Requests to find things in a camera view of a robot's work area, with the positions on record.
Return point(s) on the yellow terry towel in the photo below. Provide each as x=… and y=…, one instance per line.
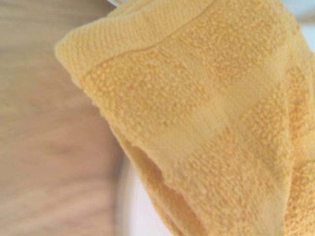
x=209, y=123

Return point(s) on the white plate with tan rim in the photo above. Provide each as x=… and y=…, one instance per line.
x=140, y=209

